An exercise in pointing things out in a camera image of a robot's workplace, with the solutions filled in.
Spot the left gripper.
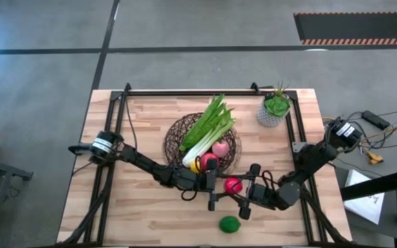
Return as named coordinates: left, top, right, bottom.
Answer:
left=187, top=158, right=236, bottom=212

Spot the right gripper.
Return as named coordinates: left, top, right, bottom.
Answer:
left=234, top=164, right=279, bottom=220

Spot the red mango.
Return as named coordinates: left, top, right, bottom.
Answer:
left=223, top=176, right=245, bottom=196

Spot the red apple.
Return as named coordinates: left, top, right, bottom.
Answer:
left=200, top=152, right=221, bottom=172

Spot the yellow lemon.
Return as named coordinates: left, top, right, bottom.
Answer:
left=189, top=158, right=203, bottom=174

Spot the pink peach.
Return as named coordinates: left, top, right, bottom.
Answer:
left=212, top=139, right=231, bottom=159

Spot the long green ridged gourd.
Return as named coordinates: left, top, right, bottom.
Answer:
left=179, top=93, right=227, bottom=153

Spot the green lime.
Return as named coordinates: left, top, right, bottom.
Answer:
left=218, top=215, right=242, bottom=235

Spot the potted succulent in white pot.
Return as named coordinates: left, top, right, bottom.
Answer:
left=256, top=80, right=293, bottom=129

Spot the white paper sheet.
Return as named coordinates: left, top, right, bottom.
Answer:
left=343, top=169, right=386, bottom=226

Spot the black bar stand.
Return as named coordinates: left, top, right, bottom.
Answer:
left=339, top=167, right=397, bottom=203

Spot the black power adapter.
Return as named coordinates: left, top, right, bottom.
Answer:
left=361, top=110, right=391, bottom=131

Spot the black mat with hazard stripes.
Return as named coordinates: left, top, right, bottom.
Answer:
left=293, top=12, right=397, bottom=46

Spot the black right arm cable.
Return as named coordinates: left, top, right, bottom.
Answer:
left=261, top=169, right=276, bottom=189

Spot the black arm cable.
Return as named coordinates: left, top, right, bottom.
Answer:
left=261, top=169, right=276, bottom=189
left=125, top=99, right=139, bottom=150

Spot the dark woven wire basket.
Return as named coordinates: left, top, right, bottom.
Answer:
left=163, top=112, right=243, bottom=174

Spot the black aluminium table frame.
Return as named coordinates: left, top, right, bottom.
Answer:
left=57, top=82, right=354, bottom=247

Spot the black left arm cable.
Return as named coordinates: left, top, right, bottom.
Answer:
left=125, top=99, right=139, bottom=150

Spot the yellow cable connector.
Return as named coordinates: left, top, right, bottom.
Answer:
left=367, top=151, right=385, bottom=166

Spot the bundle of floor cables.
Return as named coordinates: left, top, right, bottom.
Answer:
left=321, top=109, right=397, bottom=154

